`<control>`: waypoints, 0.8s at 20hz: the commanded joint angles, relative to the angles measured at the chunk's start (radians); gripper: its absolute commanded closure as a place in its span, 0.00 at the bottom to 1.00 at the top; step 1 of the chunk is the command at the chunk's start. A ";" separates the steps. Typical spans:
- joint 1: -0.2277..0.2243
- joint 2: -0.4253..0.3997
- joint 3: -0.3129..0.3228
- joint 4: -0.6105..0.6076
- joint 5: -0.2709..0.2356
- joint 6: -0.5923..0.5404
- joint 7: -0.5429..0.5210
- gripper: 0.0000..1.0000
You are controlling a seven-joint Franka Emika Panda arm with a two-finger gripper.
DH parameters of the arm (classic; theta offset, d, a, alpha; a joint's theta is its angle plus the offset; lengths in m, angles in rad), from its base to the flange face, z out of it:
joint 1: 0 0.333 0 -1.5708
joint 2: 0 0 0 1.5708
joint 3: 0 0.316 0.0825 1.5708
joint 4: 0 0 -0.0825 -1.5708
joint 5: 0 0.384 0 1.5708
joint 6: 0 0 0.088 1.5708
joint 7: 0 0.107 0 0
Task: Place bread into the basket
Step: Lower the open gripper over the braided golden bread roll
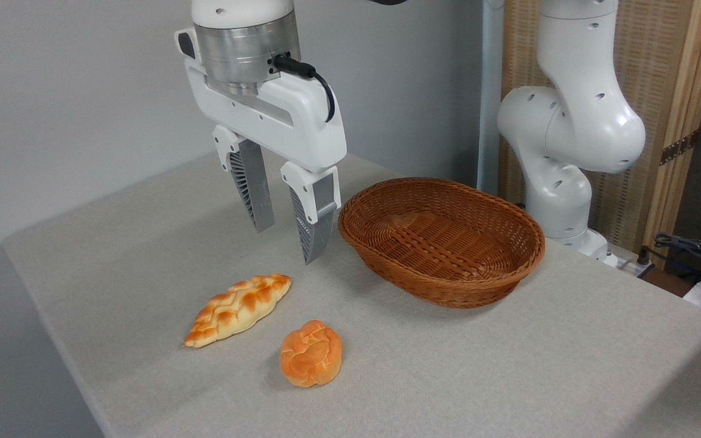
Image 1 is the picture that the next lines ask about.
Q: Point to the metal screen hinge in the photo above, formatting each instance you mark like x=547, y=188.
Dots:
x=679, y=147

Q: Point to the long braided bread loaf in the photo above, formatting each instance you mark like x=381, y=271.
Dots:
x=238, y=309

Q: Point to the brown woven wicker basket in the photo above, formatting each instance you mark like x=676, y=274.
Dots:
x=442, y=243

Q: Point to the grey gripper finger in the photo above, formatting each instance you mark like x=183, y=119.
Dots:
x=254, y=182
x=317, y=213

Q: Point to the round knotted bread roll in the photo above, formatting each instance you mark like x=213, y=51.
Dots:
x=311, y=354

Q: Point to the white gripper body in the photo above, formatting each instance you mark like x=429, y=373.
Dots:
x=302, y=131

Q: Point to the grey vertical pole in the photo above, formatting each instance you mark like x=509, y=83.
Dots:
x=489, y=91

